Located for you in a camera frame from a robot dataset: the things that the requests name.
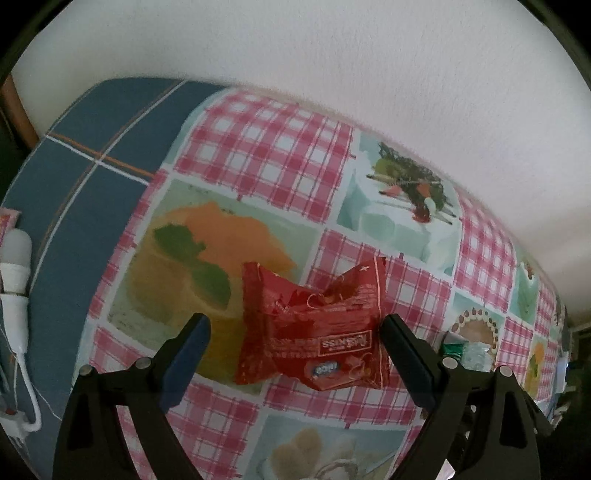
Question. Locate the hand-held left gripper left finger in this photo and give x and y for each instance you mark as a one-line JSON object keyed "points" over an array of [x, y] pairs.
{"points": [[184, 360]]}

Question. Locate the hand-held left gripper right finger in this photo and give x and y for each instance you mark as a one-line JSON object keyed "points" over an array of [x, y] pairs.
{"points": [[406, 360]]}

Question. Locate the red crinkled snack packet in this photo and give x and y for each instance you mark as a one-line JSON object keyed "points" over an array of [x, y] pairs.
{"points": [[314, 332]]}

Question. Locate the grey-green snack packet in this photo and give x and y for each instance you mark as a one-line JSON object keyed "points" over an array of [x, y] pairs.
{"points": [[466, 355]]}

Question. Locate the pink checked plastic tablecloth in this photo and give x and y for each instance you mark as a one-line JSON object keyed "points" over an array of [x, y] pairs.
{"points": [[258, 157]]}

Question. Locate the small pink packet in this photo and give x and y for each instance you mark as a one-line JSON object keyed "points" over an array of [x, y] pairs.
{"points": [[8, 219]]}

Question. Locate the blue plaid tablecloth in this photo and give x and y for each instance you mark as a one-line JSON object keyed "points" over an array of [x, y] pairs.
{"points": [[78, 157]]}

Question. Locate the brown wooden board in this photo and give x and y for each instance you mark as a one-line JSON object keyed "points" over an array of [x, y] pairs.
{"points": [[18, 115]]}

